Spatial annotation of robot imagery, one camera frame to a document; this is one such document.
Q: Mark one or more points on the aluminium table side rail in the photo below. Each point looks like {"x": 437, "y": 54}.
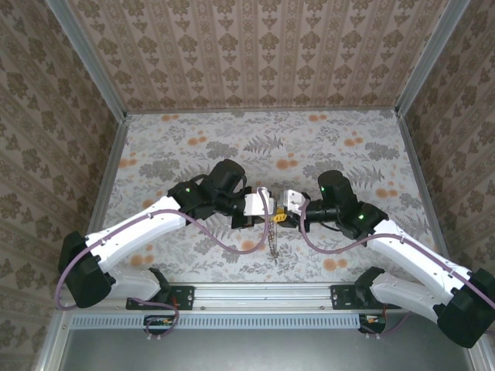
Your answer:
{"x": 100, "y": 193}
{"x": 429, "y": 193}

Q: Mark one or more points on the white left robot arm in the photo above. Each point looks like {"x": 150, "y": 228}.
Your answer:
{"x": 135, "y": 228}

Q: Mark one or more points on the aluminium frame post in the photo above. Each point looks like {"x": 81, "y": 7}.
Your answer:
{"x": 429, "y": 58}
{"x": 89, "y": 62}

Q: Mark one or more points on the aluminium table end rail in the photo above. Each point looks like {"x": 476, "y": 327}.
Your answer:
{"x": 263, "y": 111}

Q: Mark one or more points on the grey metal shelf sheet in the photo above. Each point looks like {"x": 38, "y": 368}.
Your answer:
{"x": 270, "y": 351}

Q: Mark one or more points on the floral patterned table covering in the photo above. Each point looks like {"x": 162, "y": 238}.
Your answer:
{"x": 232, "y": 135}

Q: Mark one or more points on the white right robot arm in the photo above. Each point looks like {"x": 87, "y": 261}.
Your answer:
{"x": 417, "y": 255}

